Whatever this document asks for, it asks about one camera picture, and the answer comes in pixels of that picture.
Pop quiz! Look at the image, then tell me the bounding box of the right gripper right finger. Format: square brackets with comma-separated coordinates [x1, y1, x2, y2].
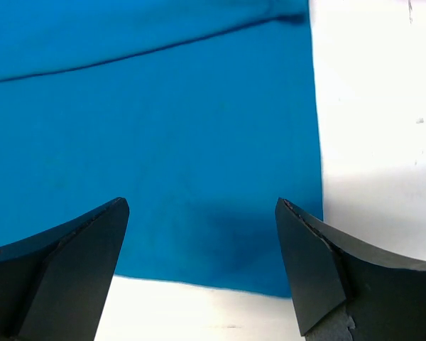
[275, 199, 426, 341]

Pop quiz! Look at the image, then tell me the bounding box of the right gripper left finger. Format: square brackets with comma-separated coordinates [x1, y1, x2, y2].
[0, 197, 129, 341]

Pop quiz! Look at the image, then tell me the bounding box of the blue polo shirt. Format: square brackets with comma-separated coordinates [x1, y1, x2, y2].
[0, 1, 322, 297]

